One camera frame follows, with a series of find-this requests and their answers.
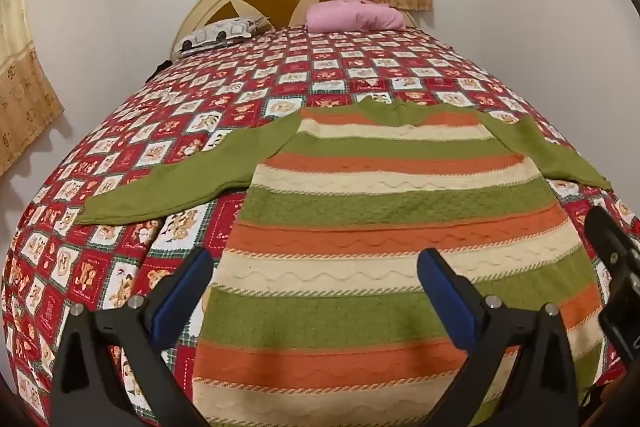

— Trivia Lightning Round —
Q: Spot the white patterned pillow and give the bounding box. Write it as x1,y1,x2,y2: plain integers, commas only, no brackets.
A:
177,17,273,58

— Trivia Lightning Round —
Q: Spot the striped green orange knit sweater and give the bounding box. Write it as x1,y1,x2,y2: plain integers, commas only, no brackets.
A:
77,98,613,427

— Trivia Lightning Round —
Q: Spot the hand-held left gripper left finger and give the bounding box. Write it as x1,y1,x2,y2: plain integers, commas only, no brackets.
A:
50,247,216,427

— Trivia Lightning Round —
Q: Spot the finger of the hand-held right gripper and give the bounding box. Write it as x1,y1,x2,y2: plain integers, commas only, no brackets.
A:
585,205,640,293

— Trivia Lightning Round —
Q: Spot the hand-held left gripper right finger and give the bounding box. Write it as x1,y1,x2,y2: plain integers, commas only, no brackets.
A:
417,248,581,427

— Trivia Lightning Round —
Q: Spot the red printed patchwork quilt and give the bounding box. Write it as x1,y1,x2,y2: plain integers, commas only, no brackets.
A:
0,26,640,427

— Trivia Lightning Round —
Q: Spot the pink pillow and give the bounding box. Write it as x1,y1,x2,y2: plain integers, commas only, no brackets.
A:
306,0,407,34

